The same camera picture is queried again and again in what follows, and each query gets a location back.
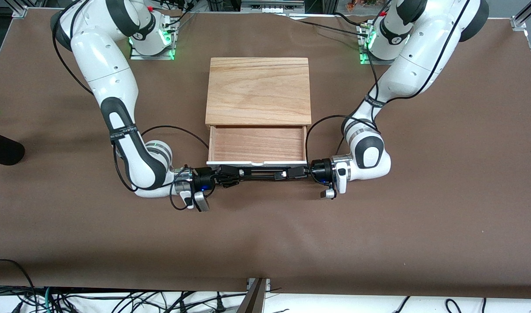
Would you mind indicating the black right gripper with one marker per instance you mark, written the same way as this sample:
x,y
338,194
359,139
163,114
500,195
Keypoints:
x,y
202,179

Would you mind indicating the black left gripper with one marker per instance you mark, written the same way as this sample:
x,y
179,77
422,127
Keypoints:
x,y
321,172

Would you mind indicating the white-fronted wooden drawer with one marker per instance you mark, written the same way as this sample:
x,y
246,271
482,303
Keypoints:
x,y
256,143

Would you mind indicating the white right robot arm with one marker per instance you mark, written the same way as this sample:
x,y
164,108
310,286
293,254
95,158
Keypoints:
x,y
100,61

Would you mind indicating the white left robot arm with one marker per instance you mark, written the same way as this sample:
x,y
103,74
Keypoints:
x,y
404,74

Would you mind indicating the light wooden drawer cabinet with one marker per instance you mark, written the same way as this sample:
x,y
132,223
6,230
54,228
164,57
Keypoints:
x,y
258,91

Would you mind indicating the brown table cover sheet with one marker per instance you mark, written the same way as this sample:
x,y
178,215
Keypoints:
x,y
265,226

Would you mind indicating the grey background device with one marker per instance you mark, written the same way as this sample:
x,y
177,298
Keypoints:
x,y
272,6

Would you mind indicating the orange background items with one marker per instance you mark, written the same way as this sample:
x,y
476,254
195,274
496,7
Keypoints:
x,y
356,5

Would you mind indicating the black cylinder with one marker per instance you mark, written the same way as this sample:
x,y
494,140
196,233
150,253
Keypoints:
x,y
2,148

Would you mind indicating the aluminium bracket with bar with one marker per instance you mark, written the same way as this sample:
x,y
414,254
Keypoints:
x,y
255,298

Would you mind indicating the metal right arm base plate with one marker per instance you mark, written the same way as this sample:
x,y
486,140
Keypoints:
x,y
154,56

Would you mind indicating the aluminium frame profile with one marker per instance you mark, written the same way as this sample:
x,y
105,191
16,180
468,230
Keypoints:
x,y
516,22

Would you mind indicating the aluminium frame corner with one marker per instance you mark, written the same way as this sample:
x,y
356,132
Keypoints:
x,y
19,12

